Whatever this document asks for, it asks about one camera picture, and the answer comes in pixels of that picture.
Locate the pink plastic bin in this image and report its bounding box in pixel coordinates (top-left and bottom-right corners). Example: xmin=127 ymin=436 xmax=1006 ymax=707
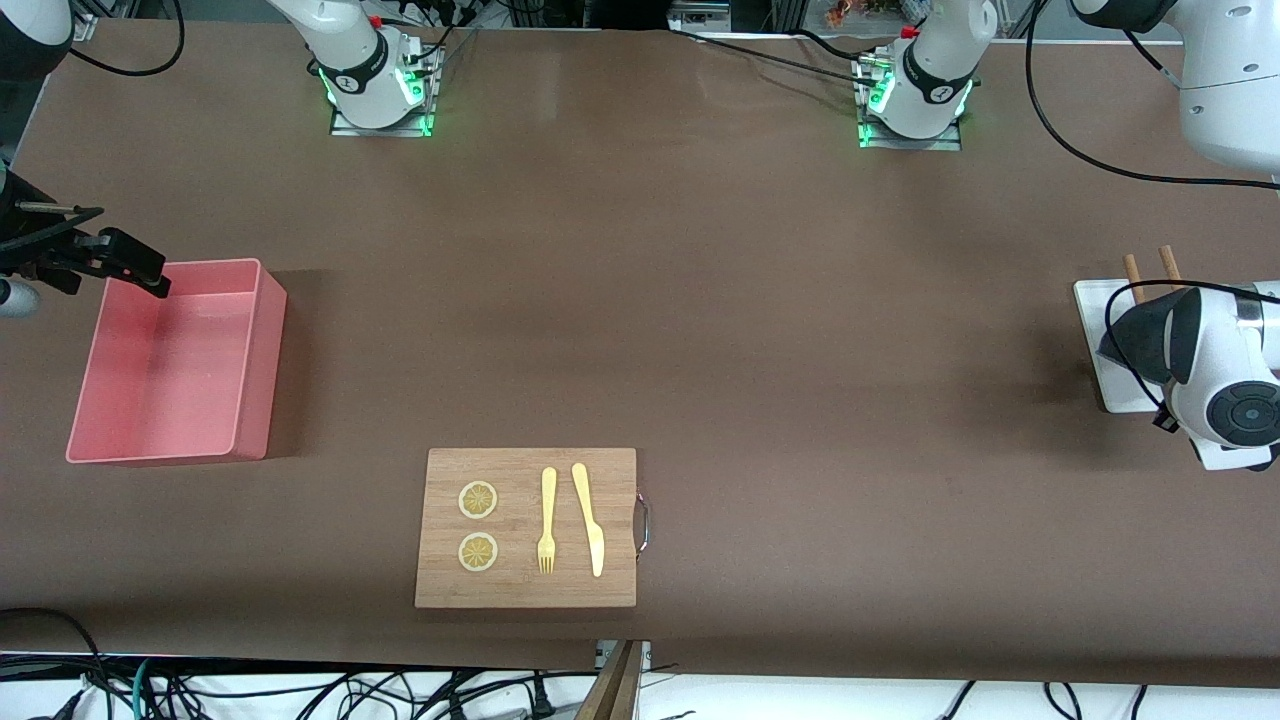
xmin=65 ymin=258 xmax=289 ymax=467

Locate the yellow plastic fork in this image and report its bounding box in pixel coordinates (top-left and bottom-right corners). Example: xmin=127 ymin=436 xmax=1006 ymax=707
xmin=537 ymin=467 xmax=558 ymax=575

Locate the yellow plastic knife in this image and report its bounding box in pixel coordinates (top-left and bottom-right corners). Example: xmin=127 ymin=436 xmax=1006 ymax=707
xmin=571 ymin=462 xmax=606 ymax=579

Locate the grey metal equipment box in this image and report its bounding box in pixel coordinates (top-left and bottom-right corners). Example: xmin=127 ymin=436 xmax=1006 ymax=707
xmin=668 ymin=0 xmax=733 ymax=29

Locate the dark wooden beam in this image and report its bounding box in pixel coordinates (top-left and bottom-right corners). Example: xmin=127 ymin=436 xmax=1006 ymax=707
xmin=575 ymin=640 xmax=643 ymax=720

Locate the white rectangular tray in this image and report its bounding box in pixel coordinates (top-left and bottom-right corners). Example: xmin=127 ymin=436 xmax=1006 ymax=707
xmin=1073 ymin=278 xmax=1166 ymax=414

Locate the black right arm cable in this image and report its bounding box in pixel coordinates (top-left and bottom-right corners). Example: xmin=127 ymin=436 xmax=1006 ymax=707
xmin=60 ymin=0 xmax=186 ymax=77

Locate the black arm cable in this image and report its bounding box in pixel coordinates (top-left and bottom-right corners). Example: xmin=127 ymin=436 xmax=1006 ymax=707
xmin=60 ymin=0 xmax=186 ymax=77
xmin=1025 ymin=0 xmax=1280 ymax=426

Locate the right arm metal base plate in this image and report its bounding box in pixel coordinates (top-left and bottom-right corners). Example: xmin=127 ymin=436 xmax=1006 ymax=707
xmin=330 ymin=40 xmax=436 ymax=138

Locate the thick black looped cable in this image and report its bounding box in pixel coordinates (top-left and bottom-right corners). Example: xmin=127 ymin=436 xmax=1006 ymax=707
xmin=0 ymin=607 xmax=107 ymax=720

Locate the black base connector cable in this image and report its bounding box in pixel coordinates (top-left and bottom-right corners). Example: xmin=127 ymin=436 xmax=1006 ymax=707
xmin=385 ymin=0 xmax=483 ymax=63

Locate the wooden board with metal handle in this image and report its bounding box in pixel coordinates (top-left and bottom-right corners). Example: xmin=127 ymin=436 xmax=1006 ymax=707
xmin=414 ymin=447 xmax=651 ymax=610

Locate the black cable across table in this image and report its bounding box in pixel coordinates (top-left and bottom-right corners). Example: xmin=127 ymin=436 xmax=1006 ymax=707
xmin=670 ymin=28 xmax=873 ymax=89

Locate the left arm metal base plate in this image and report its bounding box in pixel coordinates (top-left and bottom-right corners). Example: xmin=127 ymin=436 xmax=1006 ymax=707
xmin=856 ymin=52 xmax=964 ymax=152

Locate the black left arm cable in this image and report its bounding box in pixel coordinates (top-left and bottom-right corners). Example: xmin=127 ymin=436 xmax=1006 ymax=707
xmin=1025 ymin=0 xmax=1280 ymax=426

